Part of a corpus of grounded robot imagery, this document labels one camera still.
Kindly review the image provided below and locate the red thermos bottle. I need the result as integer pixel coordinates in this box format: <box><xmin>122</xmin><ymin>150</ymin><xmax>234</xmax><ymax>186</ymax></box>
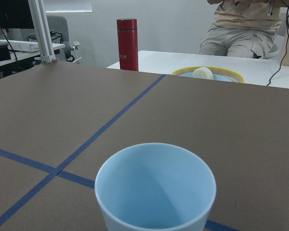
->
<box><xmin>117</xmin><ymin>19</ymin><xmax>139</xmax><ymax>71</ymax></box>

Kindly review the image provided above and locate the black monitor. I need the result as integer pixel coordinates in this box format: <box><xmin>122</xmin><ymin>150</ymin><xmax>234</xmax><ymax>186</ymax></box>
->
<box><xmin>0</xmin><ymin>0</ymin><xmax>34</xmax><ymax>29</ymax></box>

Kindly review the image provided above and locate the grey office chair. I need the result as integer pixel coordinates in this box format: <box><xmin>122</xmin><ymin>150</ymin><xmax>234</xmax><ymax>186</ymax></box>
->
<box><xmin>47</xmin><ymin>15</ymin><xmax>81</xmax><ymax>63</ymax></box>

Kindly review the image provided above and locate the yellow rimmed bowl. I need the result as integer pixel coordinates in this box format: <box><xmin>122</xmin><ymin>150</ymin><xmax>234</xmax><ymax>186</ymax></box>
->
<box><xmin>172</xmin><ymin>66</ymin><xmax>244</xmax><ymax>83</ymax></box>

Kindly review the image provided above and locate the aluminium frame post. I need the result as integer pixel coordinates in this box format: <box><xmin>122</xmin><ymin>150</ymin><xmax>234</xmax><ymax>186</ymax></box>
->
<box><xmin>28</xmin><ymin>0</ymin><xmax>55</xmax><ymax>63</ymax></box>

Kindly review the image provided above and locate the seated person in beige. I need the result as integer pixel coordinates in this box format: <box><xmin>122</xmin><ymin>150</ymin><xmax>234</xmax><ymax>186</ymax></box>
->
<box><xmin>199</xmin><ymin>0</ymin><xmax>289</xmax><ymax>59</ymax></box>

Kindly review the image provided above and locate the light blue plastic cup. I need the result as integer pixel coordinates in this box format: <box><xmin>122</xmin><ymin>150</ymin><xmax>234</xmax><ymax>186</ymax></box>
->
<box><xmin>95</xmin><ymin>143</ymin><xmax>217</xmax><ymax>231</ymax></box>

